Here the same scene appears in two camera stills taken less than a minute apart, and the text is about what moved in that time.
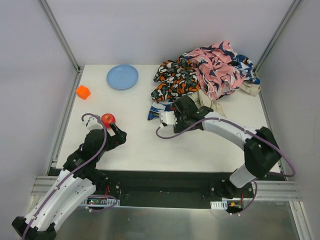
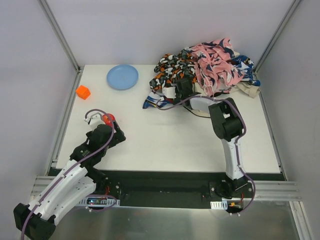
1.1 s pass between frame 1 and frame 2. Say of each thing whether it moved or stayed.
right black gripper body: moved
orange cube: stayed
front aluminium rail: stayed
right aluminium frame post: stayed
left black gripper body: stayed
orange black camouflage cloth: moved
